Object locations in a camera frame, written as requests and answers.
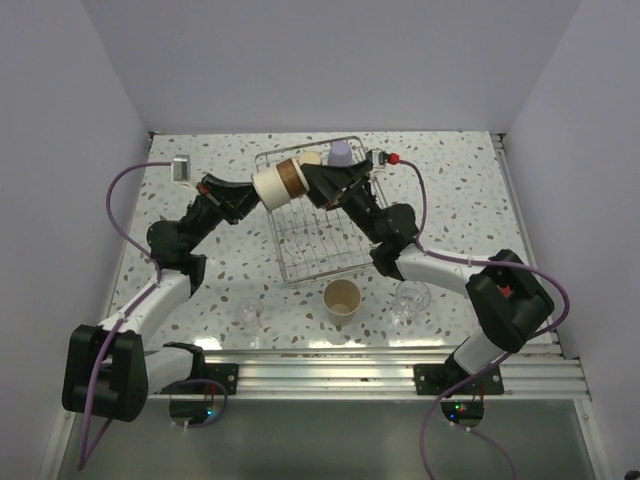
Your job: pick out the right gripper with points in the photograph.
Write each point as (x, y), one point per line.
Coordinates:
(328, 184)

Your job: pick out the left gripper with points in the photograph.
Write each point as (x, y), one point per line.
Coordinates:
(212, 190)

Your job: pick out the metal-lined cup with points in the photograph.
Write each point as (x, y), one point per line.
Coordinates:
(309, 158)
(280, 184)

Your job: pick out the lavender plastic cup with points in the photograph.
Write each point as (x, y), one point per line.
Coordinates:
(340, 154)

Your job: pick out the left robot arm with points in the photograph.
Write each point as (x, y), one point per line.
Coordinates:
(108, 373)

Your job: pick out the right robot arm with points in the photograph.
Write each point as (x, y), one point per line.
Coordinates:
(507, 298)

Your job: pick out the tan paper cup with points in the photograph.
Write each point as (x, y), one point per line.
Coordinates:
(342, 299)

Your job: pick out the clear glass front left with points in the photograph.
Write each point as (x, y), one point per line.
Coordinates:
(249, 313)

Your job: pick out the clear glass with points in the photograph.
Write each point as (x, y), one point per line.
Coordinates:
(411, 299)
(249, 313)

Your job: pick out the clear glass front right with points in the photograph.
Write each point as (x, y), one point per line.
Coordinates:
(411, 299)

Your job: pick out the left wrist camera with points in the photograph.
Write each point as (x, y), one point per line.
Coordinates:
(181, 169)

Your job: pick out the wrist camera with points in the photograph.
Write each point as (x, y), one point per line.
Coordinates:
(181, 169)
(380, 158)

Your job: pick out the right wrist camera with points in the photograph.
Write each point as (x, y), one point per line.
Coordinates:
(380, 158)

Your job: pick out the wire dish rack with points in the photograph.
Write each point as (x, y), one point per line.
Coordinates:
(313, 244)

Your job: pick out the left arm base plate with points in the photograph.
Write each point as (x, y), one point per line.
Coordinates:
(220, 380)

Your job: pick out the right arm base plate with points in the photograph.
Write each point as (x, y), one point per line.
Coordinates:
(430, 382)

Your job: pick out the aluminium frame rail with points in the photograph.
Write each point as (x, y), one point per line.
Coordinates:
(537, 373)

